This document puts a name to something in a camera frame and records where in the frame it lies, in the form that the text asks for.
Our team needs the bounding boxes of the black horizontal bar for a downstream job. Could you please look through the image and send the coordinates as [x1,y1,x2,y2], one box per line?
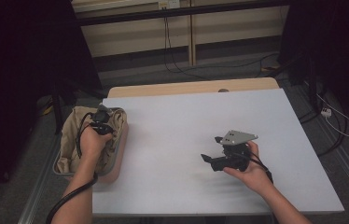
[77,1,288,26]

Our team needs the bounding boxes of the person's right hand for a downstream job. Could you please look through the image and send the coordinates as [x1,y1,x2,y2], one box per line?
[223,141,273,194]

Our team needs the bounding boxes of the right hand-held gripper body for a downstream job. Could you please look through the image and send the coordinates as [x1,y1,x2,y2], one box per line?
[210,130,259,173]

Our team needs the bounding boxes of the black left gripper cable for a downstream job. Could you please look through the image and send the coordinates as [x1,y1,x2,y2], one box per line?
[45,111,99,224]

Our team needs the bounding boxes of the pink storage basket grey rim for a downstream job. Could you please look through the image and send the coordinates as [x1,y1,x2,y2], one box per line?
[51,106,130,185]

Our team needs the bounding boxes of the khaki drawstring shorts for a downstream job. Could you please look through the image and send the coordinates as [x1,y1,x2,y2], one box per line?
[54,105,128,175]

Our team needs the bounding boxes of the black metal stand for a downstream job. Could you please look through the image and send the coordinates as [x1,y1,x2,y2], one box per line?
[49,78,80,134]

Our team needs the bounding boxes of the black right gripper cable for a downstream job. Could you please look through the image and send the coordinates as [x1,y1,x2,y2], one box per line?
[241,150,274,185]

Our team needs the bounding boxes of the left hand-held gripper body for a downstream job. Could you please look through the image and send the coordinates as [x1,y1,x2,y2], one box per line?
[90,103,115,136]

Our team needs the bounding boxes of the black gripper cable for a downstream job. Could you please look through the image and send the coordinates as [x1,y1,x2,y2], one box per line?
[241,150,274,185]
[45,111,99,224]

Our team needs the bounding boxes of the white floor cable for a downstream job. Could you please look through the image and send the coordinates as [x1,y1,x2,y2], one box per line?
[315,92,349,139]

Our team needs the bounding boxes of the large black curtain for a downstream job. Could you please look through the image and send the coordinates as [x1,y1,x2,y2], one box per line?
[0,0,102,213]

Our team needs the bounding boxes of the beige wooden post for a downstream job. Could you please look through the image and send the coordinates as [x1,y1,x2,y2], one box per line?
[187,0,197,66]

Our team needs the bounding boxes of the black hanging wall cable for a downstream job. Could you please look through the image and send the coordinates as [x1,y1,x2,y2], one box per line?
[162,7,281,80]

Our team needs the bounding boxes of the person's left hand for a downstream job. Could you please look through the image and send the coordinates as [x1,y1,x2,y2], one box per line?
[78,124,115,166]

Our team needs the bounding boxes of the white wall socket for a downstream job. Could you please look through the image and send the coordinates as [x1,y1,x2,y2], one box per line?
[158,0,181,9]

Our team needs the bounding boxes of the wooden table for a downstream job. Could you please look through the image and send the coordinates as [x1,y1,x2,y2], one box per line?
[106,77,280,99]

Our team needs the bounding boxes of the black floor cables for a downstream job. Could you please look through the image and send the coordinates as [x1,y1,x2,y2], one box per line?
[298,80,349,157]

